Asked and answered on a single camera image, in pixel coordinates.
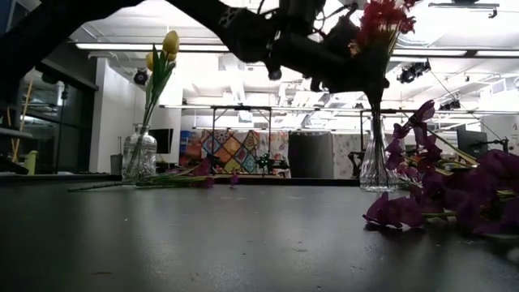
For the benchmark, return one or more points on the yellow rod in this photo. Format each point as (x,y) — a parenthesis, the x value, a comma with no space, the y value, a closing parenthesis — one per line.
(18,121)

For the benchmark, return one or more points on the black monitor on arm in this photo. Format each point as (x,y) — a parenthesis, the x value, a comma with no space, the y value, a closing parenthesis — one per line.
(470,142)

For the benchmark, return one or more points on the red flower bunch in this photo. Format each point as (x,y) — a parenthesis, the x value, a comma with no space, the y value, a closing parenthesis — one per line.
(381,20)

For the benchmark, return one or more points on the clear fluted glass vase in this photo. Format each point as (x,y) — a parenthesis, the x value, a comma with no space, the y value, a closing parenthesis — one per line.
(377,174)

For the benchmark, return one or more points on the black aluminium table frame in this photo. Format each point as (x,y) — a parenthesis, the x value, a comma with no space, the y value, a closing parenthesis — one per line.
(284,181)

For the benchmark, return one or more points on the colourful quilt backdrop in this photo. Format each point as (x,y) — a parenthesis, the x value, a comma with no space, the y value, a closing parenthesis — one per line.
(235,150)

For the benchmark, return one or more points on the black wall monitor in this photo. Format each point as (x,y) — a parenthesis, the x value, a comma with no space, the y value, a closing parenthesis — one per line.
(162,140)

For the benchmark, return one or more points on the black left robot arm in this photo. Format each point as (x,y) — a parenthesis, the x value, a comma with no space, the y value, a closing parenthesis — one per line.
(40,32)

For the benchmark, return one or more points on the purple flower bunch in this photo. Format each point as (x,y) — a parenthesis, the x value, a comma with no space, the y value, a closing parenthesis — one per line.
(486,174)
(202,178)

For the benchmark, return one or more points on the black ceiling spotlight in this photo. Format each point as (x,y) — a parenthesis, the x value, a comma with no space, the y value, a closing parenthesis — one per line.
(140,77)
(275,74)
(413,71)

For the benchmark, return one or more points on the pale green bottle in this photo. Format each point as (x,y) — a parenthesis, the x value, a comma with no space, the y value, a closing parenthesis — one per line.
(30,162)

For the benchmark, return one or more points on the dark grey curtain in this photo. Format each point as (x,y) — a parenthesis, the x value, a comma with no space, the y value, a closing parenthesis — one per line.
(310,156)

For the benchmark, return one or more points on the grey waste bin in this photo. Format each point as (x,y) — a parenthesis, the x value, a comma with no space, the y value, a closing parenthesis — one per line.
(116,164)

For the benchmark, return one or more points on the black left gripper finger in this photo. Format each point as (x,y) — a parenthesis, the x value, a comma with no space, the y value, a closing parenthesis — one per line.
(371,69)

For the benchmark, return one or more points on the yellow tulip bunch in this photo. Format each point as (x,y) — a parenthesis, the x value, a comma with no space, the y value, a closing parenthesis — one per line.
(170,40)

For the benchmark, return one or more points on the clear glass bottle vase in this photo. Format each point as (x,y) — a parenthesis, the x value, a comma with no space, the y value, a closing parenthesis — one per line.
(140,158)

